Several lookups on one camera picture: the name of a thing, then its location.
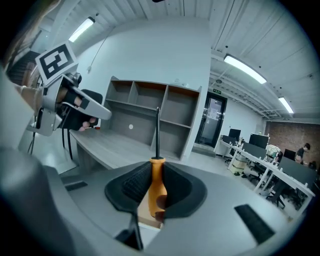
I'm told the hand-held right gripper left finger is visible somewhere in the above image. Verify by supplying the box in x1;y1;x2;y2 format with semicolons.
0;147;153;256

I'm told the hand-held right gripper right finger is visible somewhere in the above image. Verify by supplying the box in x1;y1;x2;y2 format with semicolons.
149;161;292;256

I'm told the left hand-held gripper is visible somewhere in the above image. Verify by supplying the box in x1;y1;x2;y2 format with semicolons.
26;41;113;137

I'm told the orange handled screwdriver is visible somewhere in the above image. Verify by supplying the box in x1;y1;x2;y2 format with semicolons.
147;106;168;224

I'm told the person's left forearm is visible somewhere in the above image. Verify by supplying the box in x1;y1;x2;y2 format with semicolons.
13;83;44;113

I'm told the person's left hand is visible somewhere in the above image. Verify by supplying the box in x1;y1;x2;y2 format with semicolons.
56;87;99;133

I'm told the beige storage box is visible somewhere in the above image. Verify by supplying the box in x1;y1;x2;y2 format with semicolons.
229;155;247;176

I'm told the grey wooden desk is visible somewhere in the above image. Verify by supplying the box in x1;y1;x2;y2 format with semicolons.
69;128;181;171

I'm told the grey wooden hutch shelf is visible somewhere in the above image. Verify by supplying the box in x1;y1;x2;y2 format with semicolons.
101;76;203;162

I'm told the black desk divider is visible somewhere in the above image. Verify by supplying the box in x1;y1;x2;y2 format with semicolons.
242;142;267;160
278;156;317;187

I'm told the black office chair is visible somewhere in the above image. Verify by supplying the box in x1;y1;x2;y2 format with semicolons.
266;179;289;209

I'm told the black monitor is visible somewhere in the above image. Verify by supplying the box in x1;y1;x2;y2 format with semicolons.
249;133;270;150
228;128;242;141
283;148;297;161

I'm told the dark glass door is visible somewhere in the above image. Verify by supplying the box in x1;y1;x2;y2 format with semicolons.
194;91;228;149

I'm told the ceiling light bar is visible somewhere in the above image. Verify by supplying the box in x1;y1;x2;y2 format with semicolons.
277;96;295;115
67;16;97;43
223;53;268;85

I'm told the white box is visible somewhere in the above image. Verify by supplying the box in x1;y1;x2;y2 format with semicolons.
172;79;191;89

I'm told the small fisheye camera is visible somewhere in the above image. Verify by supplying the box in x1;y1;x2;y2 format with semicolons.
66;72;83;87

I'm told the wall cable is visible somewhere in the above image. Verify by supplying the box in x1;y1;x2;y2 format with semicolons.
87;27;115;74

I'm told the thin black cable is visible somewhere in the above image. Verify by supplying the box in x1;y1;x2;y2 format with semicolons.
26;109;41;155

